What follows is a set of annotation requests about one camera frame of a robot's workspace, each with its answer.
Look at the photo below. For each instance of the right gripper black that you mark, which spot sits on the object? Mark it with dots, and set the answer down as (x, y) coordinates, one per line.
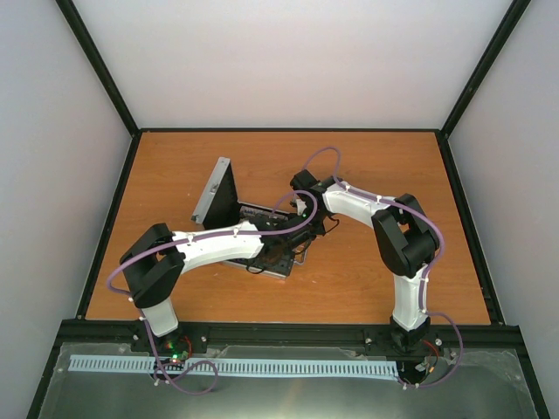
(320, 231)

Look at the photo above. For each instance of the light blue cable duct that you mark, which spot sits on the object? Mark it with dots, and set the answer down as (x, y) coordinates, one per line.
(249, 368)

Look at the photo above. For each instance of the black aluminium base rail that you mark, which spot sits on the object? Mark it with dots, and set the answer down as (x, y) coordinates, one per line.
(371, 340)

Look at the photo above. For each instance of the left black frame post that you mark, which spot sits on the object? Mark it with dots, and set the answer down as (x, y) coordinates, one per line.
(85, 40)

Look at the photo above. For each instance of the black table edge frame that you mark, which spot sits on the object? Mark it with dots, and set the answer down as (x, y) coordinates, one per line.
(343, 280)

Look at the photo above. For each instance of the black frame post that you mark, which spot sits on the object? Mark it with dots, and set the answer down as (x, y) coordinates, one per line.
(498, 40)
(85, 40)

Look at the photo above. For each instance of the right black frame post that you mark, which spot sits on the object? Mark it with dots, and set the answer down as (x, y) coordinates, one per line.
(498, 40)

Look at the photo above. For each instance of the aluminium poker case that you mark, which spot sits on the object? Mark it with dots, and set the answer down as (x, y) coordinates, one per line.
(219, 207)

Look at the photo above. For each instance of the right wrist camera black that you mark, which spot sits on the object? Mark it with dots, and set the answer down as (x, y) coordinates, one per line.
(305, 181)

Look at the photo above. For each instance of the green led circuit board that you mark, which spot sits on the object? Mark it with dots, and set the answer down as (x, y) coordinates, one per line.
(177, 351)

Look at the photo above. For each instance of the upper poker chip row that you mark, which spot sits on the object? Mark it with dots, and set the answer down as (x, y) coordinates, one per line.
(250, 213)

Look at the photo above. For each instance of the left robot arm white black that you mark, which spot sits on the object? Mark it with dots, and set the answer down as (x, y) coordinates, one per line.
(156, 261)

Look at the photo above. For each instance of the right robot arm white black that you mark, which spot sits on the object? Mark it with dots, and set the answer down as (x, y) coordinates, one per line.
(407, 244)

